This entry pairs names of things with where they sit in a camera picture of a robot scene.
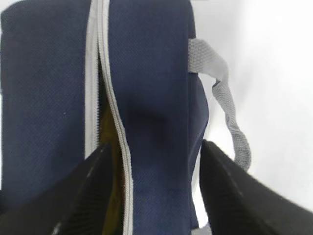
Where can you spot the navy blue lunch bag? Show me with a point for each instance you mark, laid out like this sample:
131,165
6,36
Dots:
79,74

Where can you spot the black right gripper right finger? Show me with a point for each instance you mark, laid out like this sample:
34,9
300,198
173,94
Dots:
238,204

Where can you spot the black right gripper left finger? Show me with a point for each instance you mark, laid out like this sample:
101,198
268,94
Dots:
76,205

